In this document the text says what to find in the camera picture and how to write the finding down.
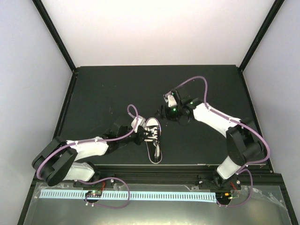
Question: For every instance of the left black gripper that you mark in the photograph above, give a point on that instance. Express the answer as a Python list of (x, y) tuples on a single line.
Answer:
[(141, 135)]

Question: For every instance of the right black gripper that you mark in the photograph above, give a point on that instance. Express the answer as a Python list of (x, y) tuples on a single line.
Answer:
[(164, 113)]

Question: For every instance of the black white sneaker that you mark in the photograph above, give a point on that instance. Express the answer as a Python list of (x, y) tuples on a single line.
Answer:
[(153, 140)]

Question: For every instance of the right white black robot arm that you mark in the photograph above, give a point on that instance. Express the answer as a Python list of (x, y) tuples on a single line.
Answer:
[(242, 142)]

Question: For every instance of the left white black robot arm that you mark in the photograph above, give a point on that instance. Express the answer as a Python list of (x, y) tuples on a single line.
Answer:
[(64, 159)]

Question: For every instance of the black table mat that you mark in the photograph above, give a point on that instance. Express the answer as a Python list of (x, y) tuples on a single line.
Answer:
[(100, 96)]

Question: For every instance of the left small circuit board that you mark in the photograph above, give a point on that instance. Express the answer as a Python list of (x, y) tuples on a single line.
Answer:
[(94, 193)]

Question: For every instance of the small circuit board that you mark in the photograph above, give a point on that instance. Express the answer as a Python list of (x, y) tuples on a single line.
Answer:
[(94, 193), (229, 196)]

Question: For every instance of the right small circuit board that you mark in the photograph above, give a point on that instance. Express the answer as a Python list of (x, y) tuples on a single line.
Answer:
[(229, 196)]

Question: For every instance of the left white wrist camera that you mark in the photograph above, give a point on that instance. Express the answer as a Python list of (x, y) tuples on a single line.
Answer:
[(140, 121)]

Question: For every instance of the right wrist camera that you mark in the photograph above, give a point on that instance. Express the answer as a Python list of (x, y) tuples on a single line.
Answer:
[(176, 97)]

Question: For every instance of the light blue slotted cable duct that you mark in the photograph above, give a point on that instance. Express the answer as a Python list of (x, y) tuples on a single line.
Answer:
[(132, 195)]

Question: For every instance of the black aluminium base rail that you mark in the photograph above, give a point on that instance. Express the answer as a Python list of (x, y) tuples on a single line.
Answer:
[(200, 175)]

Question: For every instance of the right black frame post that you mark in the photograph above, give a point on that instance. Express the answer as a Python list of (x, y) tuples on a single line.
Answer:
[(276, 6)]

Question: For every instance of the black frame post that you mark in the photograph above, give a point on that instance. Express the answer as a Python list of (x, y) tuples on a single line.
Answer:
[(276, 6), (54, 33)]

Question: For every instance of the left black frame post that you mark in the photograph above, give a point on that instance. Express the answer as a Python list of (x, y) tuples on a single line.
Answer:
[(54, 33)]

